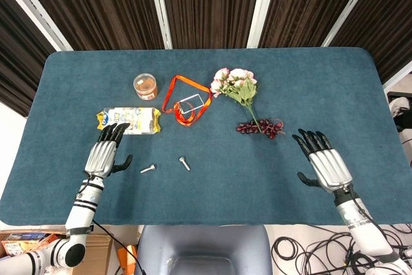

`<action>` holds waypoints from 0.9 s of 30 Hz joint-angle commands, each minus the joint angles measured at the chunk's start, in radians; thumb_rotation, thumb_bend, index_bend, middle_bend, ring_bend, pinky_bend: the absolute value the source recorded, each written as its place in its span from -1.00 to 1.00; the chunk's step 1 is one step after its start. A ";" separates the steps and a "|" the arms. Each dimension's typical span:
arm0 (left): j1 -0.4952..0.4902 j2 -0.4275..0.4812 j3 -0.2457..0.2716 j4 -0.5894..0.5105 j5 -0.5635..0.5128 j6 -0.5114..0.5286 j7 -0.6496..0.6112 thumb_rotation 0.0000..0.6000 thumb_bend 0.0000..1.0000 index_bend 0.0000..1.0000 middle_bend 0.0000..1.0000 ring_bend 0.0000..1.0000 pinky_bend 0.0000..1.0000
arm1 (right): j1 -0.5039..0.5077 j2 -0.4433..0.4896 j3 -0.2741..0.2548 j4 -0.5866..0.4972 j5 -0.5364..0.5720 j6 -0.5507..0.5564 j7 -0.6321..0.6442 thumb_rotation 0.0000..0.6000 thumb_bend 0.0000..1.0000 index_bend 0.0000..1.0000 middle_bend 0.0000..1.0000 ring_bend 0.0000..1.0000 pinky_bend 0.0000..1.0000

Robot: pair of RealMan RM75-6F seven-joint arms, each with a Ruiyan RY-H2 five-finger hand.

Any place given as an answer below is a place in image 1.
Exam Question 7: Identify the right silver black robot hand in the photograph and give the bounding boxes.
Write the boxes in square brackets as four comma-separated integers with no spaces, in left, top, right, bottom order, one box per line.
[292,128,353,191]

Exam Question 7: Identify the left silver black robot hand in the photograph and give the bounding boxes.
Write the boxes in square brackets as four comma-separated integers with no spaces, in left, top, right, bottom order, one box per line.
[84,122,134,179]

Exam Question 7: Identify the yellow white snack package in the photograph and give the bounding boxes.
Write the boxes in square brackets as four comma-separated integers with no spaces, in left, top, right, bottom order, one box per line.
[95,106,162,136]

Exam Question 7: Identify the dark red artificial grapes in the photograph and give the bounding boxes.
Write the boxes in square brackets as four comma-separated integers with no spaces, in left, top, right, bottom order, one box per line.
[236,118,286,140]

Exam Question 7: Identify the clear jar brown contents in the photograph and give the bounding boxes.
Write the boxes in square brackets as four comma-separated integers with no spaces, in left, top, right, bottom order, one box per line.
[133,73,159,100]

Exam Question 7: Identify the white grey bundle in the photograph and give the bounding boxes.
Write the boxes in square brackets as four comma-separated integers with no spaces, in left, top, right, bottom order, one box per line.
[388,99,410,117]

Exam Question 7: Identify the brown cardboard box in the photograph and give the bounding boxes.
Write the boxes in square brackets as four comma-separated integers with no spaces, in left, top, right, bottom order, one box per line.
[0,229,114,275]

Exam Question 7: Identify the clear badge holder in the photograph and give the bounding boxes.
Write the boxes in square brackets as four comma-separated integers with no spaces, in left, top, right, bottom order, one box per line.
[178,93,204,115]

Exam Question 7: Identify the teal table cloth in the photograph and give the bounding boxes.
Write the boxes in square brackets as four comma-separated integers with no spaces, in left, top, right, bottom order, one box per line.
[0,46,412,227]

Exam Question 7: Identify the orange blue printed carton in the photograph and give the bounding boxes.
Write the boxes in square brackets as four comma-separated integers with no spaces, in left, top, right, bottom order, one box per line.
[0,232,62,258]

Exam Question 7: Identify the pink artificial flower bouquet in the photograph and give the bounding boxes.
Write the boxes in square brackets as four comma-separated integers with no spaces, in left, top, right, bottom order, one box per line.
[210,68,263,133]

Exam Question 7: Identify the grey blue chair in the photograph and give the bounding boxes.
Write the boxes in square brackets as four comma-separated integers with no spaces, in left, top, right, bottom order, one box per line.
[134,224,274,275]

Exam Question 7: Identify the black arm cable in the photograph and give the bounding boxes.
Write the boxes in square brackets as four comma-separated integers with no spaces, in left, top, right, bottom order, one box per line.
[91,219,143,275]

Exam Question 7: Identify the black floor cable tangle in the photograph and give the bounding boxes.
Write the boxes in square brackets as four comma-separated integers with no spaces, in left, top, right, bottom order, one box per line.
[272,223,412,275]

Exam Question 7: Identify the orange lanyard strap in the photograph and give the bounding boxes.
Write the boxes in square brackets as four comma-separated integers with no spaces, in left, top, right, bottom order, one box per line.
[161,75,214,127]

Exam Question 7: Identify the white partition post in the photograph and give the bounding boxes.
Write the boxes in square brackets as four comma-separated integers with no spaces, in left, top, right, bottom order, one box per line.
[322,0,381,48]
[0,0,73,52]
[247,0,279,49]
[147,0,173,50]

